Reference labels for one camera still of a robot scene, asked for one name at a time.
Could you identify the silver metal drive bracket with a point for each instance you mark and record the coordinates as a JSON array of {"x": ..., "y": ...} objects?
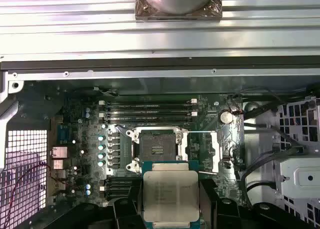
[{"x": 300, "y": 176}]

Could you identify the green motherboard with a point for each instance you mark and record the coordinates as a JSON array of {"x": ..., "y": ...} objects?
[{"x": 207, "y": 106}]

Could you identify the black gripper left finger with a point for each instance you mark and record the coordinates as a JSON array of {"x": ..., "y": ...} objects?
[{"x": 127, "y": 214}]

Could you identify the black RAM slot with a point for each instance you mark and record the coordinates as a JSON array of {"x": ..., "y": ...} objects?
[
  {"x": 150, "y": 102},
  {"x": 117, "y": 189},
  {"x": 150, "y": 118},
  {"x": 150, "y": 107},
  {"x": 150, "y": 113},
  {"x": 120, "y": 184},
  {"x": 117, "y": 195}
]

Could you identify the metal socket cover frame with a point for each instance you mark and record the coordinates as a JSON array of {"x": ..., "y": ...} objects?
[{"x": 216, "y": 151}]

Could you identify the round silver coin battery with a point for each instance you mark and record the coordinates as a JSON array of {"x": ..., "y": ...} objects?
[{"x": 226, "y": 117}]

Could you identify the black open PC case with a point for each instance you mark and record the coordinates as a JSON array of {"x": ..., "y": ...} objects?
[{"x": 160, "y": 75}]

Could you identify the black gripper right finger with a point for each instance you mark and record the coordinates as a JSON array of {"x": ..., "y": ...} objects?
[{"x": 220, "y": 214}]

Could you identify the blue rear port connector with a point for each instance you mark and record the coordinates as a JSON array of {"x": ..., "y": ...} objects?
[{"x": 64, "y": 134}]

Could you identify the perforated silver drive cage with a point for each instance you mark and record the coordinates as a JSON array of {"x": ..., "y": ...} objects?
[{"x": 297, "y": 119}]

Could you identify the round teal capacitor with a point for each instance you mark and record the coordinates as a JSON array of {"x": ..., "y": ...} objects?
[
  {"x": 100, "y": 138},
  {"x": 101, "y": 147},
  {"x": 100, "y": 163},
  {"x": 100, "y": 156}
]

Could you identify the silver square CPU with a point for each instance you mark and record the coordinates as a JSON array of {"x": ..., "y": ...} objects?
[{"x": 170, "y": 194}]

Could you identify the silver rear port block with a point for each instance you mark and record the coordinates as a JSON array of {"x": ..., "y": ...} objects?
[
  {"x": 59, "y": 152},
  {"x": 58, "y": 164}
]

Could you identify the CPU socket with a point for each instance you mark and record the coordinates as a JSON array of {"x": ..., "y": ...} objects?
[{"x": 157, "y": 144}]

